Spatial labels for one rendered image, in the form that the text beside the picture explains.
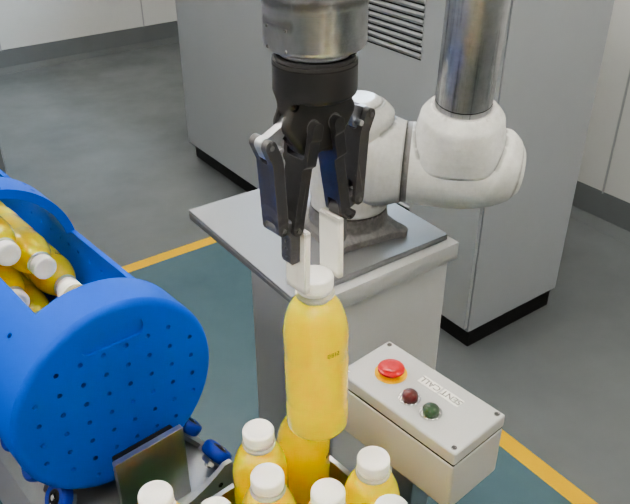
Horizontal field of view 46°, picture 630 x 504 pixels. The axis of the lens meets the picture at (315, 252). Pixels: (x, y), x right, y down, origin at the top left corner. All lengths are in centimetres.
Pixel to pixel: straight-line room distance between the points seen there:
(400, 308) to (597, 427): 129
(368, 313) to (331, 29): 89
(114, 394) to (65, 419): 7
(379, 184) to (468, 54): 29
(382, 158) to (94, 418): 67
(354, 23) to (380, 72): 210
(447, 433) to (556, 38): 174
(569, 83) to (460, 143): 135
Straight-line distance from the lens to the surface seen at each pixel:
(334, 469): 106
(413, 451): 97
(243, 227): 149
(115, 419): 103
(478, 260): 261
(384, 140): 134
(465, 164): 132
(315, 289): 74
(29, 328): 96
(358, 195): 73
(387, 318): 147
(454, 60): 126
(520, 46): 235
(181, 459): 105
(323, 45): 61
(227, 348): 280
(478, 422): 96
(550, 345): 293
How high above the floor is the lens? 176
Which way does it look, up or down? 32 degrees down
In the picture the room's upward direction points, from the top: straight up
